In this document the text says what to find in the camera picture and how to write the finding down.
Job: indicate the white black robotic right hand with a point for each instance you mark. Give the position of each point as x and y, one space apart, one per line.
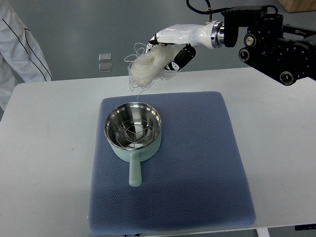
190 36

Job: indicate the white vermicelli noodle nest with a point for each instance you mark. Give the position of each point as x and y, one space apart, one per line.
145 67

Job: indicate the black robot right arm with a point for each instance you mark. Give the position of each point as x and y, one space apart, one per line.
283 52

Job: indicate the mint green steel pot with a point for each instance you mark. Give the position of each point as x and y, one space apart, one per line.
122 113

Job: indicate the upper clear floor tile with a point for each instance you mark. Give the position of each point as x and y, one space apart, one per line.
103 57

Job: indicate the cardboard box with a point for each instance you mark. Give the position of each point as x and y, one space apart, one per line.
293 6

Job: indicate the blue textured table mat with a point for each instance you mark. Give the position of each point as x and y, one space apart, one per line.
195 180

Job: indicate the person in white coat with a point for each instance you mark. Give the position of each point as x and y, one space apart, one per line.
19 52

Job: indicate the round wire steaming rack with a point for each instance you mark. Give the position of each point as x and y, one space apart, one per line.
135 134

